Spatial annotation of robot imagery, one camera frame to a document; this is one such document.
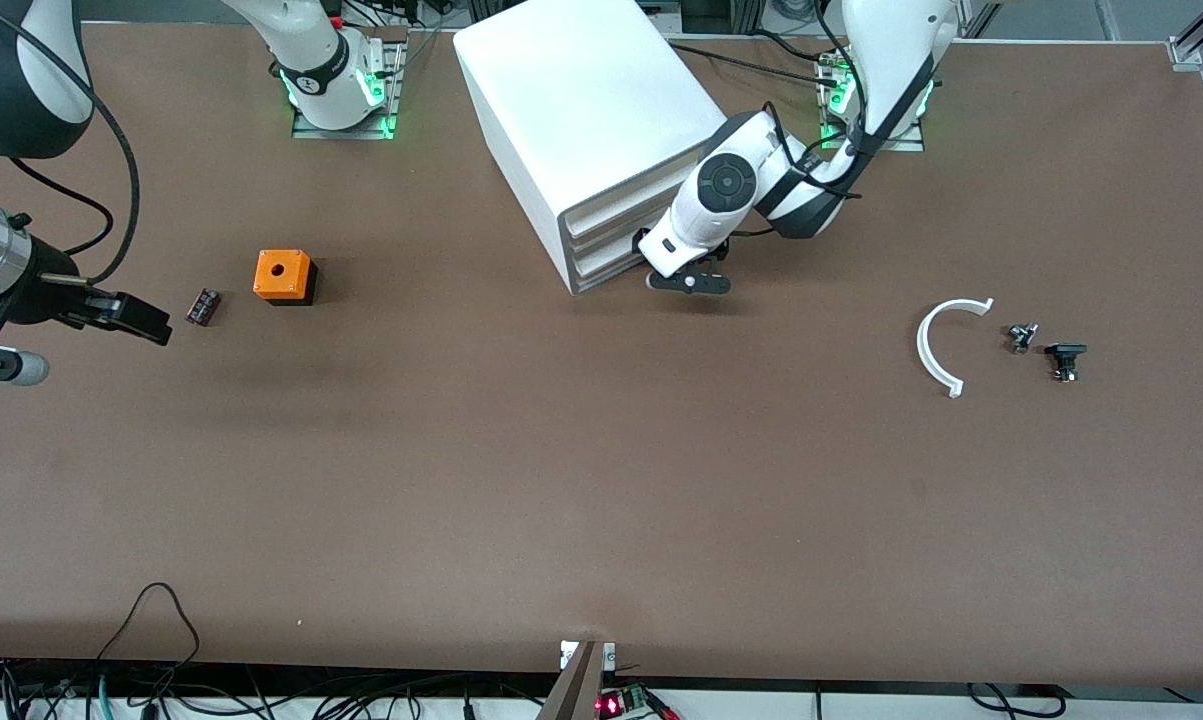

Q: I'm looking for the white drawer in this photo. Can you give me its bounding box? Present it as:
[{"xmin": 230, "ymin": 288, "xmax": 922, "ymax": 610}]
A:
[
  {"xmin": 571, "ymin": 235, "xmax": 664, "ymax": 296},
  {"xmin": 561, "ymin": 185, "xmax": 687, "ymax": 263}
]

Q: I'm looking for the orange button box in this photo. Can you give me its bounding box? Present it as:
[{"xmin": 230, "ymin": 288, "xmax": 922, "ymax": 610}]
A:
[{"xmin": 253, "ymin": 248, "xmax": 319, "ymax": 307}]

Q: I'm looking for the white drawer cabinet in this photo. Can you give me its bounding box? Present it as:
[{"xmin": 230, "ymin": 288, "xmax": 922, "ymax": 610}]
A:
[{"xmin": 453, "ymin": 0, "xmax": 732, "ymax": 296}]

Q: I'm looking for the circuit board with red light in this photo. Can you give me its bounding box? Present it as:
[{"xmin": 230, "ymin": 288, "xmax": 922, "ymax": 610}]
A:
[{"xmin": 596, "ymin": 683, "xmax": 677, "ymax": 720}]

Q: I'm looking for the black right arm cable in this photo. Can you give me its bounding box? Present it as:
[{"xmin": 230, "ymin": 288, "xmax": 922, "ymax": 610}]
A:
[{"xmin": 0, "ymin": 0, "xmax": 143, "ymax": 286}]

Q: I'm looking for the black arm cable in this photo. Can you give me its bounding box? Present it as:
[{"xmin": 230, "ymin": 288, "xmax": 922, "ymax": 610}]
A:
[
  {"xmin": 761, "ymin": 0, "xmax": 870, "ymax": 201},
  {"xmin": 0, "ymin": 0, "xmax": 143, "ymax": 286}
]

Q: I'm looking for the white plastic half ring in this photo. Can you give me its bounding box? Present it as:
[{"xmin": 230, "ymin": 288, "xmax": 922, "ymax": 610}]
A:
[{"xmin": 916, "ymin": 297, "xmax": 995, "ymax": 399}]

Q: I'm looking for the black cable behind cabinet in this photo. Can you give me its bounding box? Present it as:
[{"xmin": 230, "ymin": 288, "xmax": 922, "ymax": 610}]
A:
[{"xmin": 669, "ymin": 40, "xmax": 834, "ymax": 89}]

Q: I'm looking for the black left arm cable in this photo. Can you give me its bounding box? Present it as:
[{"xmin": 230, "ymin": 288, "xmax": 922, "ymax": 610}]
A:
[{"xmin": 761, "ymin": 0, "xmax": 870, "ymax": 201}]

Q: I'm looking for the grey left arm base plate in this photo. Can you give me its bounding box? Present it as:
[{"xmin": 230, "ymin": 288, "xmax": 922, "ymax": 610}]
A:
[{"xmin": 819, "ymin": 45, "xmax": 927, "ymax": 153}]

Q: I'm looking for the black looped cable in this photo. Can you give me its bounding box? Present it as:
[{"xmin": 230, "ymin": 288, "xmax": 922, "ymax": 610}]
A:
[{"xmin": 96, "ymin": 582, "xmax": 202, "ymax": 701}]

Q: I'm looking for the white mount bracket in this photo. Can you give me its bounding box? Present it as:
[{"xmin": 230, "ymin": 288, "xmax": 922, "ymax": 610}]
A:
[{"xmin": 559, "ymin": 641, "xmax": 617, "ymax": 671}]

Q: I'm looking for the aluminium camera mount post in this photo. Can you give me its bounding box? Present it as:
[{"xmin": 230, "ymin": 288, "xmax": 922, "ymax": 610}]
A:
[{"xmin": 536, "ymin": 640, "xmax": 607, "ymax": 720}]

